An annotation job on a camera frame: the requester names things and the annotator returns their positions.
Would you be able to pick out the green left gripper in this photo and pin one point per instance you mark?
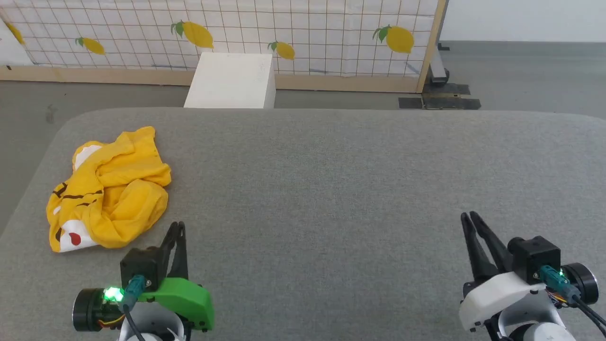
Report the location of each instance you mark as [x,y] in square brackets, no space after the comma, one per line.
[184,298]

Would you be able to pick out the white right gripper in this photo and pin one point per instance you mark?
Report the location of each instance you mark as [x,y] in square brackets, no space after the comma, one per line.
[497,293]

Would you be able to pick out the yellow tiger-print t-shirt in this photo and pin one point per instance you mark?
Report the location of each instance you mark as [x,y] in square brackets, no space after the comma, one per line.
[118,194]

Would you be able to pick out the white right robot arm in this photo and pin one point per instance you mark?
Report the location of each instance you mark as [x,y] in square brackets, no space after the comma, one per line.
[544,331]

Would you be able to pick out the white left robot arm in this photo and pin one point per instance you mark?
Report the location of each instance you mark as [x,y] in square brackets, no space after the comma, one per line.
[156,327]

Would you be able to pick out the black floor plates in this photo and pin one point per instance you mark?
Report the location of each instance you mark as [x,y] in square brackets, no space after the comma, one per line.
[440,99]

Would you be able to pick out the white box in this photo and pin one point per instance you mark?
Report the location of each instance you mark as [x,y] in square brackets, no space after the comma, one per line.
[232,80]

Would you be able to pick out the metal partition stand foot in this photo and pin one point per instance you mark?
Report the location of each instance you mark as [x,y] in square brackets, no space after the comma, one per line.
[438,71]

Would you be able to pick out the lemon-print partition screen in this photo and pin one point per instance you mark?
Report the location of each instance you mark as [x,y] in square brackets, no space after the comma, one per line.
[307,28]

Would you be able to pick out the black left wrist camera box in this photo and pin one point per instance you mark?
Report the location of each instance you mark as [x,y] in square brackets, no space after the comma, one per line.
[142,263]

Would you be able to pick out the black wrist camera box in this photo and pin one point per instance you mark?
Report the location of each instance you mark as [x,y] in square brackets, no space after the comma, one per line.
[142,263]
[535,255]

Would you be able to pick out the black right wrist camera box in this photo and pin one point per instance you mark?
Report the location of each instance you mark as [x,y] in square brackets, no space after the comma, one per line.
[535,255]

